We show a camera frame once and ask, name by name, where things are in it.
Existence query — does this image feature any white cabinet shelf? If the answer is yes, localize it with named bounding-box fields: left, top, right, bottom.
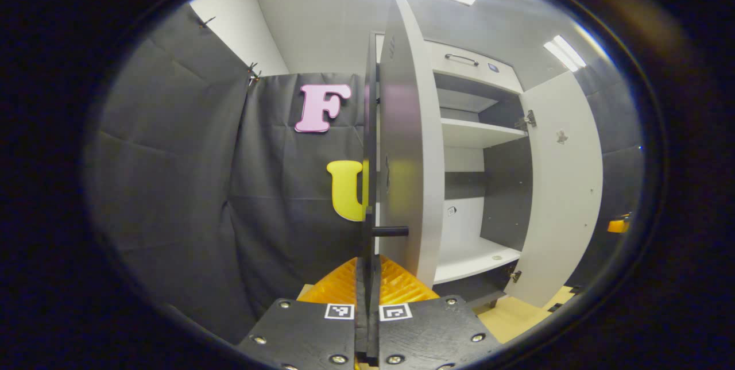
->
left=439, top=118, right=528, bottom=149

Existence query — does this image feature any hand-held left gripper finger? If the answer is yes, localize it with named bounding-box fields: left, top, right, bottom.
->
left=238, top=255, right=369, bottom=370
left=367, top=255, right=504, bottom=370

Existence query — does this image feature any small ceiling light panel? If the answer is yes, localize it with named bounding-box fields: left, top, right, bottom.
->
left=543, top=35, right=587, bottom=72

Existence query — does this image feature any black backdrop cloth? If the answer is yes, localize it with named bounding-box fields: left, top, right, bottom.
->
left=86, top=2, right=644, bottom=345

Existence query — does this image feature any grey shoe cabinet door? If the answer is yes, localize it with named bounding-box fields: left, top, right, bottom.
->
left=505, top=71, right=604, bottom=309
left=362, top=0, right=446, bottom=290

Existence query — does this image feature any grey double-door shoe cabinet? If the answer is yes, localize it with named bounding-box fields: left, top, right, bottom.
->
left=373, top=31, right=604, bottom=309

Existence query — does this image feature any grey cabinet drawer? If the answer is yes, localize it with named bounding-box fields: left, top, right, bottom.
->
left=431, top=41, right=524, bottom=94

